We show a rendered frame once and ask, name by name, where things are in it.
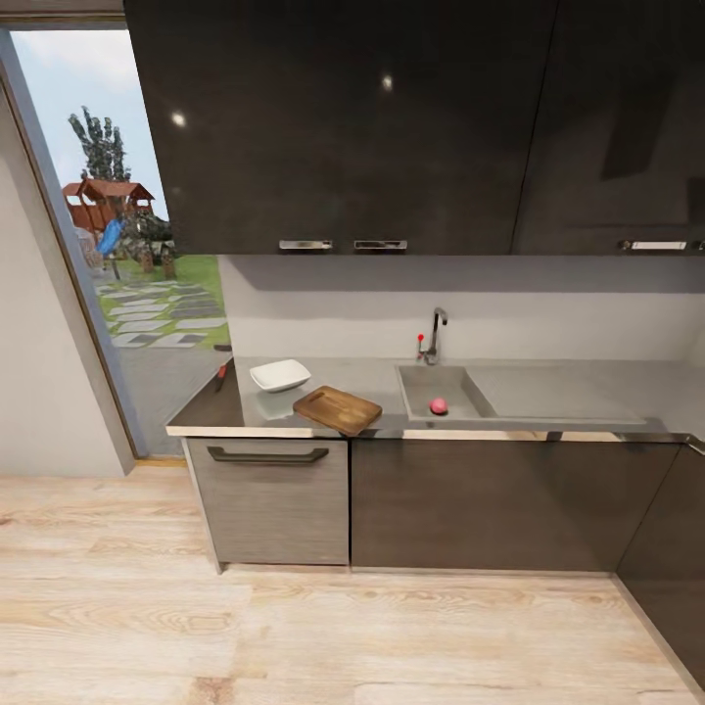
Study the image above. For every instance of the bowl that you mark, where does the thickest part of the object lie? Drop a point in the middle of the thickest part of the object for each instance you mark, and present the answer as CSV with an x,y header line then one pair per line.
x,y
280,376

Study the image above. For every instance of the fixed window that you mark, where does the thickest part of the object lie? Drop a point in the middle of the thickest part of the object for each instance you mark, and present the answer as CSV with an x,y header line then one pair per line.
x,y
157,319

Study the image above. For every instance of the dishwasher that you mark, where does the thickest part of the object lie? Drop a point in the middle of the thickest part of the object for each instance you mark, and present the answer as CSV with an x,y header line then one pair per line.
x,y
276,500

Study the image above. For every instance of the cutting board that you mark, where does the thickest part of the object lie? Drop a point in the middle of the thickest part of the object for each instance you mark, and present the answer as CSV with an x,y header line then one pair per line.
x,y
338,410

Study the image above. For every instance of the cabinet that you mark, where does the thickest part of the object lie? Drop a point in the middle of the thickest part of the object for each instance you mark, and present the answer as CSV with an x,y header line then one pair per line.
x,y
616,165
341,127

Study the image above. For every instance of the drop in sink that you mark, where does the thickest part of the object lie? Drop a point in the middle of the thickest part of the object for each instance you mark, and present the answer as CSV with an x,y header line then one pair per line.
x,y
503,393

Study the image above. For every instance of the vidalia onion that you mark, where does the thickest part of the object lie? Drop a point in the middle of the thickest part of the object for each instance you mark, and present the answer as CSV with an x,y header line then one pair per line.
x,y
438,405

